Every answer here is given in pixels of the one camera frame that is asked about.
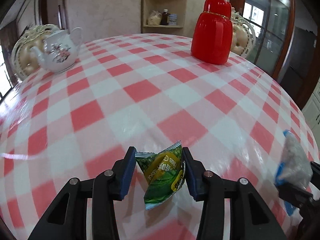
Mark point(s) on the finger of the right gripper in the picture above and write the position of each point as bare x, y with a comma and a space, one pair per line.
294, 195
315, 172

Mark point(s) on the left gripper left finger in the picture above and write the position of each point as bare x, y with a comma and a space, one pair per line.
66, 216

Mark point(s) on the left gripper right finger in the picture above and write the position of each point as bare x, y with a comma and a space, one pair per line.
250, 216

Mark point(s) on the small blue clear packet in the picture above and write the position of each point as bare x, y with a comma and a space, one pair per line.
294, 167

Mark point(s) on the green pea snack packet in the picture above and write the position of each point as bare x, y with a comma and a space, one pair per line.
164, 173

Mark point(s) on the red white checkered tablecloth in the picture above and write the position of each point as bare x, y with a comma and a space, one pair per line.
146, 91

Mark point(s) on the cream tufted chair right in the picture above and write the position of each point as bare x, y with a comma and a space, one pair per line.
244, 38

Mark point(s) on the cream tufted chair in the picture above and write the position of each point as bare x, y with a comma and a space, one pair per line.
244, 38
23, 60

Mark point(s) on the white floral teapot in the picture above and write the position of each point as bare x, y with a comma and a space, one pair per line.
61, 50

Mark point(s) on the red thermos jug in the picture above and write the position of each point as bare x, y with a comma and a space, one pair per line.
213, 33

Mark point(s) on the wooden corner shelf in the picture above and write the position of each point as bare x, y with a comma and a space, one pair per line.
176, 7

